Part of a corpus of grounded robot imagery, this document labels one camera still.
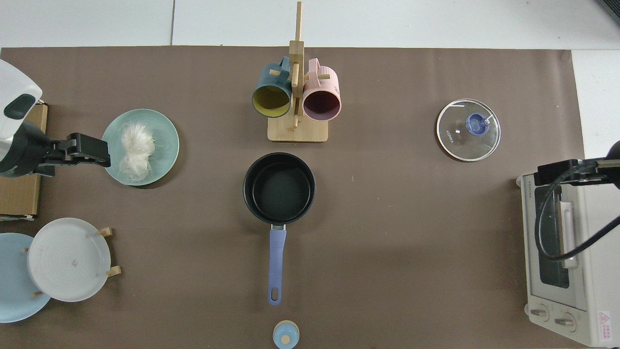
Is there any white vermicelli bundle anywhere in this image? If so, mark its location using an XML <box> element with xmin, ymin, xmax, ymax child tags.
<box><xmin>118</xmin><ymin>121</ymin><xmax>170</xmax><ymax>184</ymax></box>

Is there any glass lid with blue knob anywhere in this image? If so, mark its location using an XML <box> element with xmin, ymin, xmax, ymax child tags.
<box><xmin>436</xmin><ymin>98</ymin><xmax>501</xmax><ymax>162</ymax></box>

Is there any pale green plate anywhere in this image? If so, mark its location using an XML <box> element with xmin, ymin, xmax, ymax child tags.
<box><xmin>102</xmin><ymin>109</ymin><xmax>180</xmax><ymax>187</ymax></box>

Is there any white plate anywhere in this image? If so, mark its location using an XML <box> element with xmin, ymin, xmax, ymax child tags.
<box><xmin>27</xmin><ymin>218</ymin><xmax>112</xmax><ymax>302</ymax></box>

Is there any wooden plate rack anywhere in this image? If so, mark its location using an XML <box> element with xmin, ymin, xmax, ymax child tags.
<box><xmin>22</xmin><ymin>227</ymin><xmax>122</xmax><ymax>297</ymax></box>

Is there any light blue plate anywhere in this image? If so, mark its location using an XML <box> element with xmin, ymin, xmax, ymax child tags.
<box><xmin>0</xmin><ymin>233</ymin><xmax>52</xmax><ymax>323</ymax></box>

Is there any pale toaster oven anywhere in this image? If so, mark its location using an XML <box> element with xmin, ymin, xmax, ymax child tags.
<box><xmin>516</xmin><ymin>161</ymin><xmax>620</xmax><ymax>348</ymax></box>

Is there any dark grey flat object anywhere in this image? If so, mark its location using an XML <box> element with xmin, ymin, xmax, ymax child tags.
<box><xmin>595</xmin><ymin>0</ymin><xmax>620</xmax><ymax>27</ymax></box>

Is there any brown table cloth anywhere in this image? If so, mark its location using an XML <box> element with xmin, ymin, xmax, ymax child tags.
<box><xmin>0</xmin><ymin>46</ymin><xmax>585</xmax><ymax>349</ymax></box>

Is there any dark blue mug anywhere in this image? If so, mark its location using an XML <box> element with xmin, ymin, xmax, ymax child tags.
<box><xmin>251</xmin><ymin>57</ymin><xmax>293</xmax><ymax>118</ymax></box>

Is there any wooden cup stand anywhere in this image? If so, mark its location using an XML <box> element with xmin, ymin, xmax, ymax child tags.
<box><xmin>267</xmin><ymin>1</ymin><xmax>329</xmax><ymax>143</ymax></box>

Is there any pink ribbed mug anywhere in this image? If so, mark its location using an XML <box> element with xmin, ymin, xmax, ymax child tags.
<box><xmin>302</xmin><ymin>58</ymin><xmax>342</xmax><ymax>121</ymax></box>

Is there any small blue round thing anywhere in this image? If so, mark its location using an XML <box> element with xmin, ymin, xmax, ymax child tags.
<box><xmin>273</xmin><ymin>320</ymin><xmax>300</xmax><ymax>349</ymax></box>

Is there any black pot with blue handle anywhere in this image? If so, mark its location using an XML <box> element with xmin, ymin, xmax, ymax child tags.
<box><xmin>243</xmin><ymin>152</ymin><xmax>316</xmax><ymax>306</ymax></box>

